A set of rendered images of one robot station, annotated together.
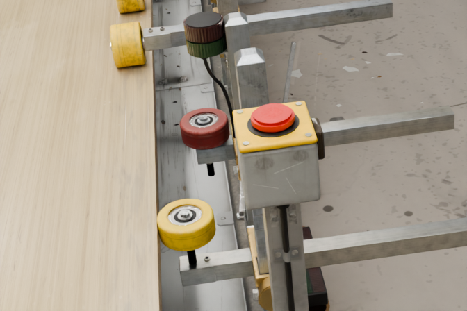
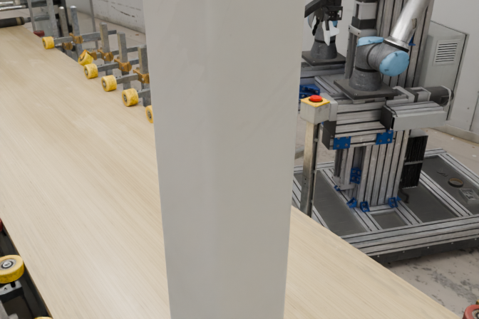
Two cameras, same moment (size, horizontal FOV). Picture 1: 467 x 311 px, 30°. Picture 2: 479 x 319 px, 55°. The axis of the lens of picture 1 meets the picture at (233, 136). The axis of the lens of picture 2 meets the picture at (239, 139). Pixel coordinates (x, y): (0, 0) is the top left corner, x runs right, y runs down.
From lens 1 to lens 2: 1.08 m
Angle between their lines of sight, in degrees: 32
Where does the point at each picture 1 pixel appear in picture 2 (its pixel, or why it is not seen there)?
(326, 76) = not seen: hidden behind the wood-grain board
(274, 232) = (314, 133)
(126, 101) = not seen: hidden behind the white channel
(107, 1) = (114, 102)
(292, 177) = (324, 113)
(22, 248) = not seen: hidden behind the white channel
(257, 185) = (317, 116)
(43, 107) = (137, 140)
